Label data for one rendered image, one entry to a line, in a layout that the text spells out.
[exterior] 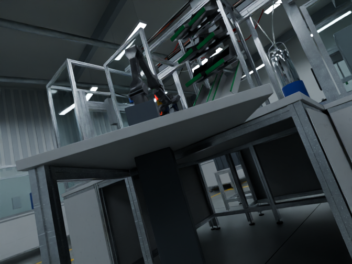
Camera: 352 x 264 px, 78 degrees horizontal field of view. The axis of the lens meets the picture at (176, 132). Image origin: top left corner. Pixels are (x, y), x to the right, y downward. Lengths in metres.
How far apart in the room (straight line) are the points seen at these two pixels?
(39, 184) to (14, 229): 5.23
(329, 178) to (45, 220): 0.86
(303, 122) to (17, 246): 5.69
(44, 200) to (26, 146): 8.70
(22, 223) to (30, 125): 4.59
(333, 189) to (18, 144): 9.15
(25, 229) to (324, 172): 5.66
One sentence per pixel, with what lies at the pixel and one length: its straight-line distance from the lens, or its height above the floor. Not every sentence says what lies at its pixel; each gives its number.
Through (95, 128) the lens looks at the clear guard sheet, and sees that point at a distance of 2.69.
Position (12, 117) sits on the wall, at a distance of 9.70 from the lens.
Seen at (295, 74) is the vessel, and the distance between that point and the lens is 1.96.
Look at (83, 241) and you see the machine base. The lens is 2.18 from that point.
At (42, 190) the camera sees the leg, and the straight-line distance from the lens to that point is 0.69.
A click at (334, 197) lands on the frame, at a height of 0.49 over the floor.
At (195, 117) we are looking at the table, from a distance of 0.57.
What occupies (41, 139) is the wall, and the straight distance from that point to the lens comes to 9.52.
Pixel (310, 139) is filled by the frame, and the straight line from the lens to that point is 0.88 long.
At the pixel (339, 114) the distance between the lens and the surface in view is 1.60.
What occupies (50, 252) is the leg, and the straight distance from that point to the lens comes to 0.70.
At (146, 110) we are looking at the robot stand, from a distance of 0.99.
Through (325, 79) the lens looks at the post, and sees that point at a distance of 2.23.
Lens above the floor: 0.70
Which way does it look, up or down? 12 degrees up
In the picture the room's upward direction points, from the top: 17 degrees counter-clockwise
